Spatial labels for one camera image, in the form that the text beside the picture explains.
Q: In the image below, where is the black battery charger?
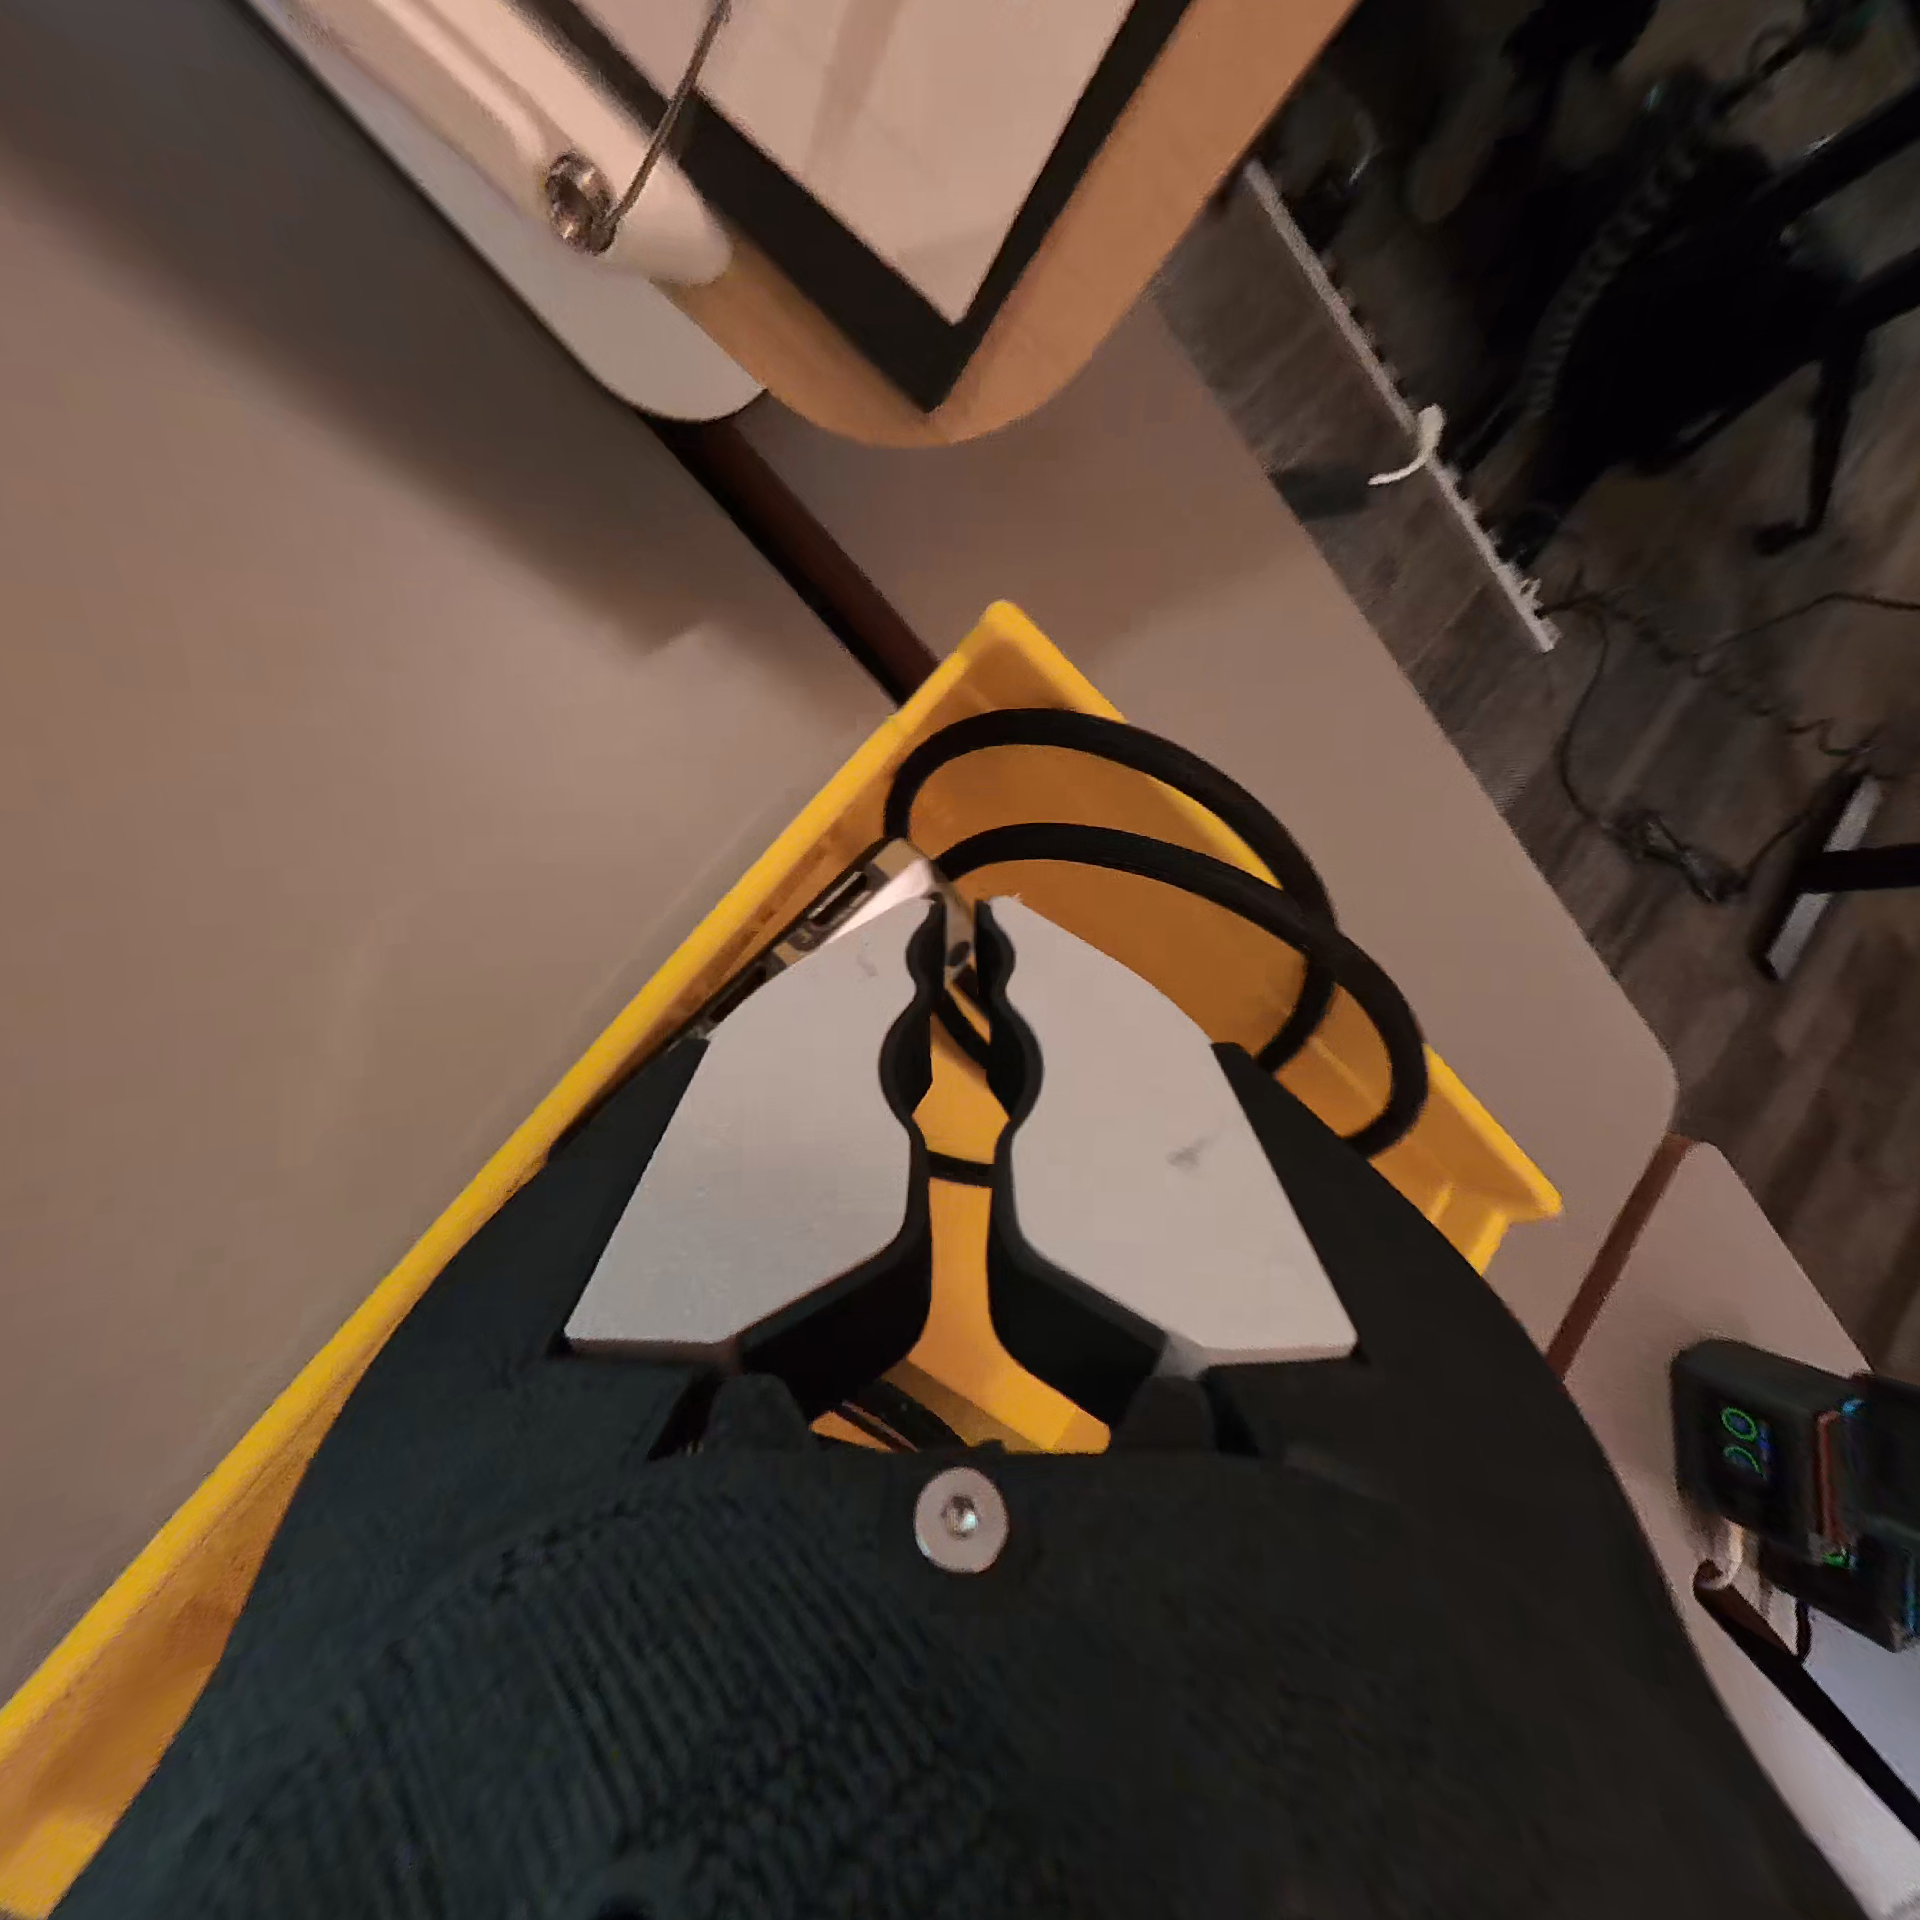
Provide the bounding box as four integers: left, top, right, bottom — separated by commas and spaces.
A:
1667, 1339, 1832, 1567
1758, 1393, 1920, 1656

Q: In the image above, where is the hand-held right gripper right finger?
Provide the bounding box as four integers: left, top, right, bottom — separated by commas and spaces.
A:
972, 895, 1361, 1450

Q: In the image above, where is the steel wire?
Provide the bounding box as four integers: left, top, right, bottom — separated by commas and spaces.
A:
596, 0, 740, 255

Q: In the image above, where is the black usb cable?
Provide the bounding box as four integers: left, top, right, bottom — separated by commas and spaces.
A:
816, 708, 1428, 1460

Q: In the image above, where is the black floor cable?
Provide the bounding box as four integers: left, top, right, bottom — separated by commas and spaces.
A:
1541, 589, 1920, 907

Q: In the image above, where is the white power strip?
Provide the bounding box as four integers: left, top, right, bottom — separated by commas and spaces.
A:
1233, 159, 1566, 658

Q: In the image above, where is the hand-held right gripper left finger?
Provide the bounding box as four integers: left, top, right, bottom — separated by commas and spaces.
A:
563, 895, 957, 1421

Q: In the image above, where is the black office chair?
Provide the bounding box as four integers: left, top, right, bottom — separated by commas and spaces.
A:
1432, 0, 1920, 561

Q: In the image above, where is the yellow plastic bin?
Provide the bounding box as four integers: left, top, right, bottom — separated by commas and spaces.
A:
0, 600, 1561, 1920

